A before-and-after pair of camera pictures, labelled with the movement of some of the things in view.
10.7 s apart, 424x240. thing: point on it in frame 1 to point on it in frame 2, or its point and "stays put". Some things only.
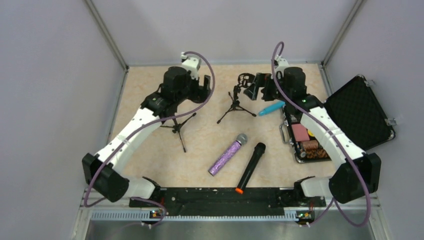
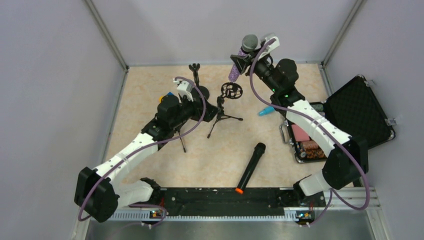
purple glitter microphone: [241, 139] to [250, 43]
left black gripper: [202, 88] to [210, 110]
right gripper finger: [252, 90] to [242, 61]
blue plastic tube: [271, 108] stays put
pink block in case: [300, 133] stays put
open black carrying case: [357, 111] stays put
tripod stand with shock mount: [244, 79] to [231, 90]
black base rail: [221, 198] stays put
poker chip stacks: [309, 149] stays put
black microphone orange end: [258, 152] stays put
